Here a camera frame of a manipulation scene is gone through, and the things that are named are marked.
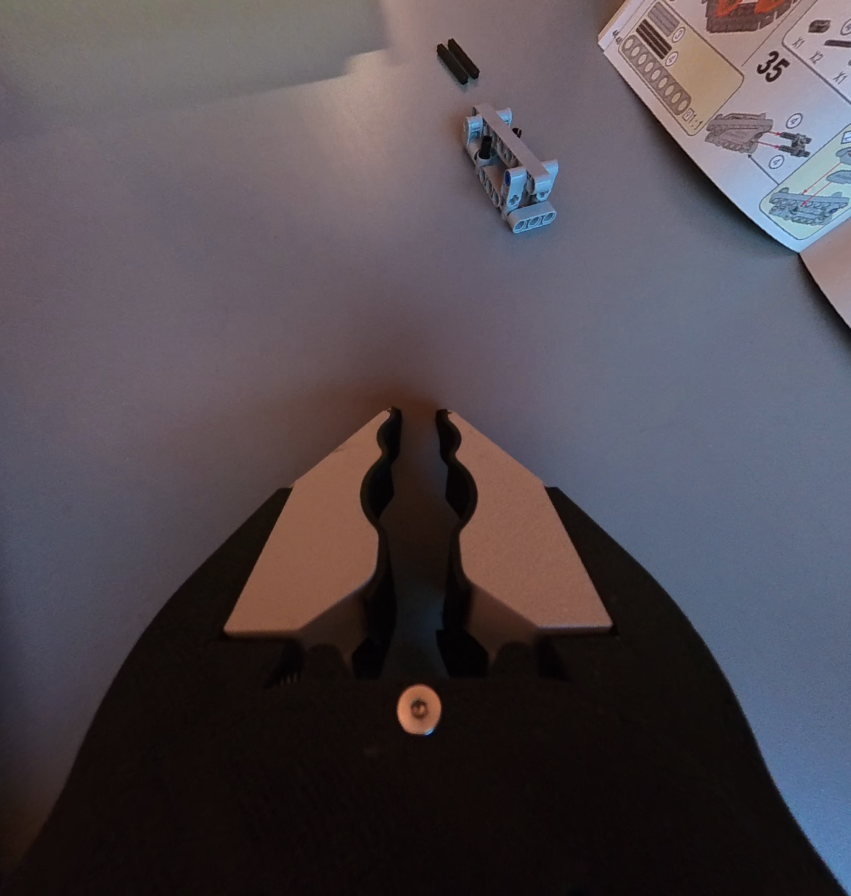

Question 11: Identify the grey desk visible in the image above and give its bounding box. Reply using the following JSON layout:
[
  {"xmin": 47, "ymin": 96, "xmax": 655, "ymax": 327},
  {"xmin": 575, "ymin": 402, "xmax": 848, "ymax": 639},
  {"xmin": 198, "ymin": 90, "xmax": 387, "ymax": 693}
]
[{"xmin": 0, "ymin": 0, "xmax": 851, "ymax": 896}]

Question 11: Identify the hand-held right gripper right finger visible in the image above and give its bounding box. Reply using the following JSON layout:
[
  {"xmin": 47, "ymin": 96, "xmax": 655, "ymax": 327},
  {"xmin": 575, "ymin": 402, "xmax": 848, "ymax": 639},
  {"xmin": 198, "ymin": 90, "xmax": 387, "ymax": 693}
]
[{"xmin": 434, "ymin": 409, "xmax": 614, "ymax": 652}]

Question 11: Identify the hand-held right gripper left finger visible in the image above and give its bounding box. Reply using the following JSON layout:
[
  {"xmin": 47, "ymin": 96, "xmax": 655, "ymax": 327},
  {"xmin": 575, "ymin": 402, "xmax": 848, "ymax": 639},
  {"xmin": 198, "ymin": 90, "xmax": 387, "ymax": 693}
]
[{"xmin": 224, "ymin": 407, "xmax": 404, "ymax": 676}]

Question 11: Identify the open instruction booklet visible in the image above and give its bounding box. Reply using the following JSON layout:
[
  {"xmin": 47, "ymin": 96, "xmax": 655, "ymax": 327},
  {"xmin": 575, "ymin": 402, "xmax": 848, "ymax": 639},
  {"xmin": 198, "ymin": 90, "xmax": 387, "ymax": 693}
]
[{"xmin": 597, "ymin": 0, "xmax": 851, "ymax": 365}]

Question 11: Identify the grey building block assembly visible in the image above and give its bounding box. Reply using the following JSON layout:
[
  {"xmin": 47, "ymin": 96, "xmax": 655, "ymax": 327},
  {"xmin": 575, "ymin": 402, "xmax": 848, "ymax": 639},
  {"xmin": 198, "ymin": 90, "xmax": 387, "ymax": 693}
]
[{"xmin": 460, "ymin": 104, "xmax": 559, "ymax": 235}]

